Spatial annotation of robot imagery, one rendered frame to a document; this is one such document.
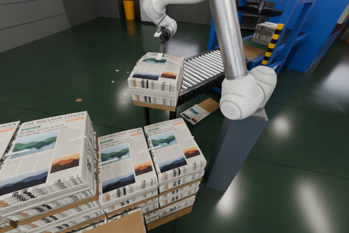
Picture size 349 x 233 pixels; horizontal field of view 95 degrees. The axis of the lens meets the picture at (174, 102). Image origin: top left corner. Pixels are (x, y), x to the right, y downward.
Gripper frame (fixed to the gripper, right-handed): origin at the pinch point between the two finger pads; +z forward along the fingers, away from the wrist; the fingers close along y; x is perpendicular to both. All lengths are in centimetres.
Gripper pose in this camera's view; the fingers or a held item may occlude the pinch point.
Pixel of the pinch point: (157, 46)
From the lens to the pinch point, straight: 101.6
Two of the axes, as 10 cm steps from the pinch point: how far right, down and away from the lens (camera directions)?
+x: -9.8, -1.4, 1.4
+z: -2.0, 6.7, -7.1
